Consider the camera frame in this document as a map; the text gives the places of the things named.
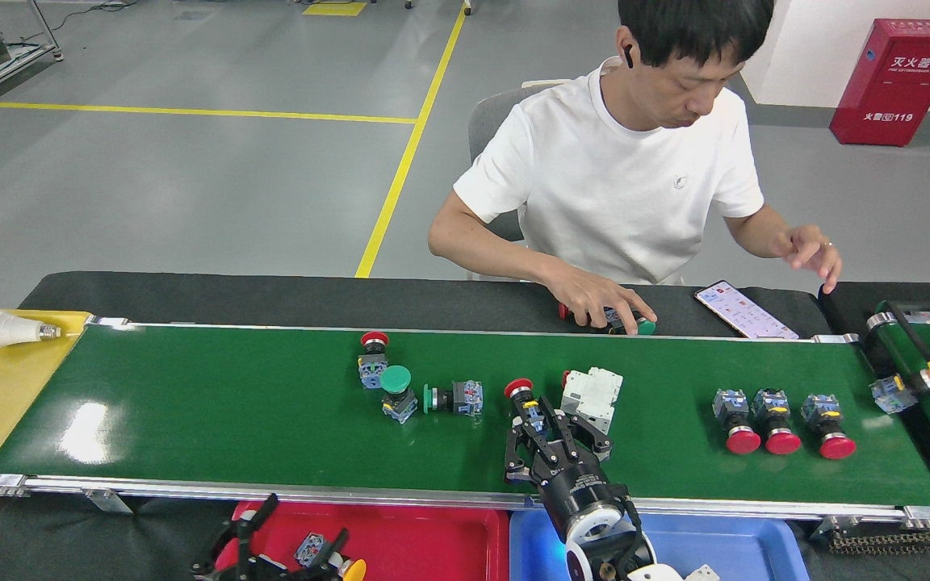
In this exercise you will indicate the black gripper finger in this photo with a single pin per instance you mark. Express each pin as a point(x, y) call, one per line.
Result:
point(334, 557)
point(235, 557)

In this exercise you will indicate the person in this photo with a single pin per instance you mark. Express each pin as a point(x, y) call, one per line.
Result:
point(618, 177)

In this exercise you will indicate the white circuit breaker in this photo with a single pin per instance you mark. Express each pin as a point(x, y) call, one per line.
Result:
point(594, 395)
point(703, 574)

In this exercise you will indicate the red fire extinguisher box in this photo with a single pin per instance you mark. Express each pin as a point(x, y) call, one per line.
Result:
point(901, 89)

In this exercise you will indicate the long green conveyor belt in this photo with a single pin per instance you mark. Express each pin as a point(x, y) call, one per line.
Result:
point(271, 436)

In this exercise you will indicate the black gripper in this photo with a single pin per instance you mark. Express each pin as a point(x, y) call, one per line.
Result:
point(578, 488)

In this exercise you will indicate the black earbud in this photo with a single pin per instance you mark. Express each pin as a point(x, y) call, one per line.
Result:
point(628, 56)

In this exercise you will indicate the person's left hand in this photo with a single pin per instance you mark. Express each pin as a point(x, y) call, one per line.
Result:
point(812, 246)

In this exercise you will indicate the white light bulb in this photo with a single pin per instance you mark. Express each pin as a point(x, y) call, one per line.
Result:
point(1, 329)

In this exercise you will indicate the person's left forearm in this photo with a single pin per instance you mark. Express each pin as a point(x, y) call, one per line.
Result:
point(756, 234)

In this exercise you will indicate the grey office chair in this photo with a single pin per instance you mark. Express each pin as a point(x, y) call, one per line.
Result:
point(489, 129)

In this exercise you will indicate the person's right forearm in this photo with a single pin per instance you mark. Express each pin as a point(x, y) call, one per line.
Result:
point(489, 258)

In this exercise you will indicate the person's right hand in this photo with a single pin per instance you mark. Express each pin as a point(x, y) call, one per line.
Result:
point(594, 294)

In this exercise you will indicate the red plastic bin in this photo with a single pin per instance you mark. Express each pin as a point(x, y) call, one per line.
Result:
point(433, 549)

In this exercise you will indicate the metal rack on wheels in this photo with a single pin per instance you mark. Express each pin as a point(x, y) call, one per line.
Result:
point(17, 68)

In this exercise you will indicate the blue plastic bin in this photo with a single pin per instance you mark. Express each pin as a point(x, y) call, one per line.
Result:
point(739, 549)

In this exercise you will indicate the smartphone with lit screen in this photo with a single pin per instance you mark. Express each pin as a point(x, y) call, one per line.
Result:
point(743, 311)

